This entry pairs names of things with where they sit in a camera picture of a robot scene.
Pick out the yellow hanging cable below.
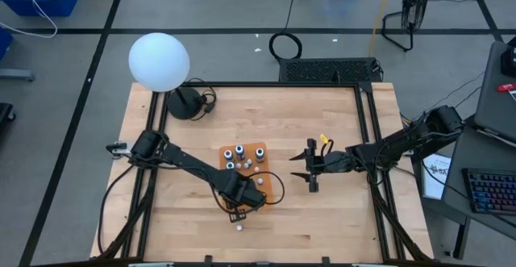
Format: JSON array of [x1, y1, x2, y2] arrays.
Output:
[[368, 0, 398, 57]]

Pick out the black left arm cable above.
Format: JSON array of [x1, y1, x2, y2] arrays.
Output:
[[209, 171, 286, 215]]

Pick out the black backlit keyboard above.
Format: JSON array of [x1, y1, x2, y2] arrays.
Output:
[[461, 167, 516, 215]]

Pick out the white floor cable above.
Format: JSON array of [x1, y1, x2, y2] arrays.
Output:
[[0, 0, 60, 40]]

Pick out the black floor object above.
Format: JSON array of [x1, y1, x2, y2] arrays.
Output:
[[0, 102, 17, 125]]

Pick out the black mesh mat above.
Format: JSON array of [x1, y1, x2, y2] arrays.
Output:
[[277, 56, 384, 84]]

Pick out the grey floor stand foot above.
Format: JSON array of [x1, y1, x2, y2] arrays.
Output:
[[0, 68, 36, 83]]

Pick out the black aluminium table frame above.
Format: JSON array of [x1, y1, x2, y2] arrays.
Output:
[[90, 80, 435, 267]]

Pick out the black left base cable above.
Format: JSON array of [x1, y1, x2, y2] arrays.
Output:
[[96, 162, 140, 256]]

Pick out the white globe table lamp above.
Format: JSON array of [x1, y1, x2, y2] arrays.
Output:
[[127, 31, 205, 121]]

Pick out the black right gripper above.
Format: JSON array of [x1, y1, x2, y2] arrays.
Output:
[[289, 138, 357, 194]]

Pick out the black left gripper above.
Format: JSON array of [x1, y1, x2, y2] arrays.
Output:
[[217, 172, 267, 223]]

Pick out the black lamp cable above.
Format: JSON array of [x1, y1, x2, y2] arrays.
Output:
[[183, 77, 218, 122]]

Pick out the grey desk with keyboard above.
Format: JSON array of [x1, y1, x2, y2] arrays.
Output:
[[441, 125, 516, 242]]

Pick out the coiled black floor cable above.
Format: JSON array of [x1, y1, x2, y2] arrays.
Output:
[[268, 0, 303, 61]]

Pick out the black floor fan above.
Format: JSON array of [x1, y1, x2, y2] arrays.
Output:
[[381, 0, 432, 53]]

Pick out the orange translucent plastic bin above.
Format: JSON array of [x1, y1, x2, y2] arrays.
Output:
[[218, 141, 276, 214]]

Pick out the blue container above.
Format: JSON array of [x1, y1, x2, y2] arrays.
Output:
[[0, 27, 14, 63]]

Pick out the black desk item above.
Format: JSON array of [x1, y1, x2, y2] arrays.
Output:
[[500, 36, 516, 78]]

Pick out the white paper sheet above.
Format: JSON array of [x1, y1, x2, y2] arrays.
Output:
[[421, 152, 452, 201]]

